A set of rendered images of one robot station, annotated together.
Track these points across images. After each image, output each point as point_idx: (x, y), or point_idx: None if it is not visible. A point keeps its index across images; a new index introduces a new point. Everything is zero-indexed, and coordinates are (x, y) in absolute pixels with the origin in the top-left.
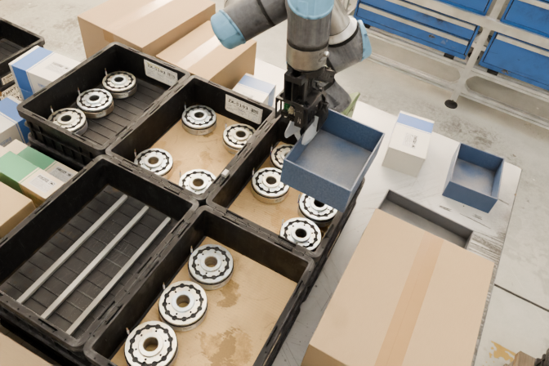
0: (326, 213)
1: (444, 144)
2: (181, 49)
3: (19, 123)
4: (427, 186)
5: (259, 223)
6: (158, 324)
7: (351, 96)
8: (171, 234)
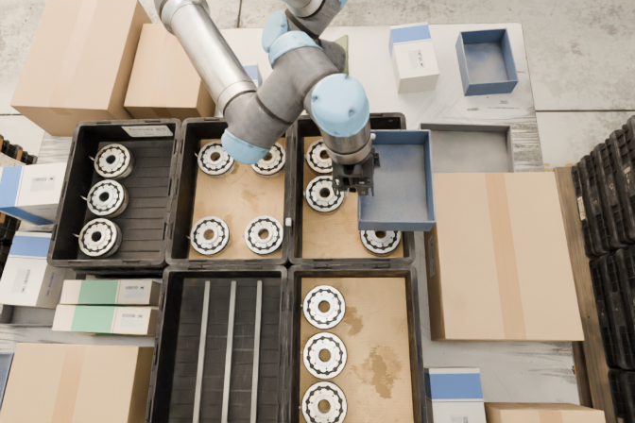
0: None
1: (442, 34)
2: (144, 81)
3: None
4: (448, 93)
5: (336, 238)
6: (317, 385)
7: (341, 43)
8: (283, 313)
